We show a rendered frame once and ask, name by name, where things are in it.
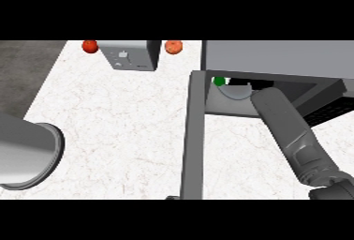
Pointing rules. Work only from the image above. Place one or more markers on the small green object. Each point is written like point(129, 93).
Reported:
point(219, 81)

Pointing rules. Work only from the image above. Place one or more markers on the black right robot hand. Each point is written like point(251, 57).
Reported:
point(248, 83)

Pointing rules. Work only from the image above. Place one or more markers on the silver toaster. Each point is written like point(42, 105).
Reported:
point(127, 54)

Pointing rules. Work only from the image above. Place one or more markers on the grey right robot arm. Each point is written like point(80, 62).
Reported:
point(285, 125)

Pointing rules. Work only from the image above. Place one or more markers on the glass turntable plate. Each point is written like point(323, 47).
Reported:
point(235, 93)

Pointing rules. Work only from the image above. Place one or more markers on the grey microwave door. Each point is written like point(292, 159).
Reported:
point(194, 140)

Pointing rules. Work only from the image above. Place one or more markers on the red tomato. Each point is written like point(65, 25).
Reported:
point(90, 46)

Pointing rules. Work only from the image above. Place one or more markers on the orange round fruit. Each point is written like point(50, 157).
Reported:
point(173, 47)

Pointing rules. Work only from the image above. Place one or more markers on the grey microwave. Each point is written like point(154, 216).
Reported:
point(276, 57)

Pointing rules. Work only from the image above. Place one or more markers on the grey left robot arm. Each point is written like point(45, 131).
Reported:
point(22, 150)

